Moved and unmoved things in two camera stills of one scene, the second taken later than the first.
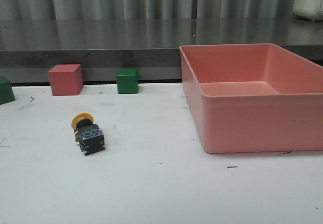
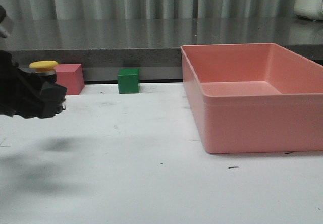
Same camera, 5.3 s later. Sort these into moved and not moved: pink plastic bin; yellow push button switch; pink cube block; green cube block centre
Moved: yellow push button switch
Not moved: pink cube block; green cube block centre; pink plastic bin
